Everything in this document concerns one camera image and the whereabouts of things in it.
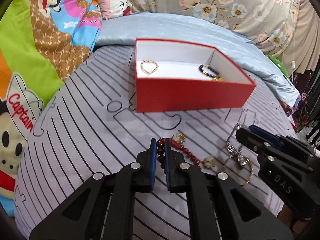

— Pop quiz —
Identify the silver wristwatch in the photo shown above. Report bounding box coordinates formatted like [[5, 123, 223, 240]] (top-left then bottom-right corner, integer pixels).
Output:
[[224, 123, 249, 168]]

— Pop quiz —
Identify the thin gold bangle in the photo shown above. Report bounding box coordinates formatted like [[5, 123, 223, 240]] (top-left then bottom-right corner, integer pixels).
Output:
[[221, 154, 255, 187]]

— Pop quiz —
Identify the gold flower earring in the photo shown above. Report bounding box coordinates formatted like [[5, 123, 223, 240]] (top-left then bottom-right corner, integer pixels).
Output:
[[171, 132, 187, 145], [202, 155, 216, 170]]

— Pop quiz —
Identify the dark red bead bracelet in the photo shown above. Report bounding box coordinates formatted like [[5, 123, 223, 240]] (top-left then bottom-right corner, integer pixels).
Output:
[[156, 137, 202, 176]]

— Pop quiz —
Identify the black and gold bead bracelet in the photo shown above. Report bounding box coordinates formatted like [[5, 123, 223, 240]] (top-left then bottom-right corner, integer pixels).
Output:
[[198, 64, 224, 82]]

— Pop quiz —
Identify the beige curtain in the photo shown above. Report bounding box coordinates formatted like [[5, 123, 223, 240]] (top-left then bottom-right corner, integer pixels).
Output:
[[281, 0, 319, 75]]

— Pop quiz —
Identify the red cardboard box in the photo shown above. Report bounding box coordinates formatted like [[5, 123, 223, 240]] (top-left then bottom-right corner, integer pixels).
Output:
[[135, 38, 256, 113]]

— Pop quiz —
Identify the grey floral pillow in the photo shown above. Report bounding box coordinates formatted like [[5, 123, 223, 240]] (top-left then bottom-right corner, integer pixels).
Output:
[[129, 0, 300, 56]]

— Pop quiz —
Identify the light blue quilt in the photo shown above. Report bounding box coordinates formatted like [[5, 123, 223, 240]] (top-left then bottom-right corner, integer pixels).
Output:
[[95, 12, 300, 107]]

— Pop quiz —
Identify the colourful monkey cartoon blanket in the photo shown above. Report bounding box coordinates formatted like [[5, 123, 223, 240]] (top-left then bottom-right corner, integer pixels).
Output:
[[1, 0, 102, 217]]

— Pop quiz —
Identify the pink cat cushion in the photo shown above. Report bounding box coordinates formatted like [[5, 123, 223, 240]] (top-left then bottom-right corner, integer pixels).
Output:
[[96, 0, 131, 20]]

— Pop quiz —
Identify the white cord with switch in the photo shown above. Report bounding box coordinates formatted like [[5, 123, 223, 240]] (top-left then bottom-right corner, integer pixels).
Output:
[[283, 21, 299, 77]]

